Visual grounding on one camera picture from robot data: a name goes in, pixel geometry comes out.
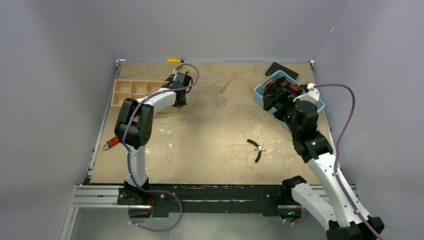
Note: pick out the red handled adjustable wrench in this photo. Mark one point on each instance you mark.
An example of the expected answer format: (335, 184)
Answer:
(110, 143)

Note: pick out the black flat box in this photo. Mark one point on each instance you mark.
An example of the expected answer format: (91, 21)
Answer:
(274, 67)

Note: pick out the yellow handled screwdriver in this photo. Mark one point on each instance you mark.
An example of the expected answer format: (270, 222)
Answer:
(172, 60)

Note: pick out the wooden compartment tray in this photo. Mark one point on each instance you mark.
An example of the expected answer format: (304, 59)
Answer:
(134, 89)

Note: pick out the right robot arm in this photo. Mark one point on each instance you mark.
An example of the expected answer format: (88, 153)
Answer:
(343, 217)

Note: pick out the orange black striped tie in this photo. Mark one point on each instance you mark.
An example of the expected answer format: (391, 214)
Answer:
(279, 84)

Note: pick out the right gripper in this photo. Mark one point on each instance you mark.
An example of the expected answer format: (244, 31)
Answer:
(276, 98)

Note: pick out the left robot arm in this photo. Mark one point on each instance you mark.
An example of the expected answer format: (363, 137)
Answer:
(134, 129)

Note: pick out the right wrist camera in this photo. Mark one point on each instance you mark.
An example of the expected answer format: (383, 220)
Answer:
(308, 92)

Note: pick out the black base frame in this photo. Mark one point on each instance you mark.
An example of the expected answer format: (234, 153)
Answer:
(159, 200)

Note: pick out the black handled cutters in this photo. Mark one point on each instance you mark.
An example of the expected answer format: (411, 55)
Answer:
(258, 148)

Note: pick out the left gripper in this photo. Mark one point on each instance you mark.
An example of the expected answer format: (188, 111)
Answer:
(180, 104)

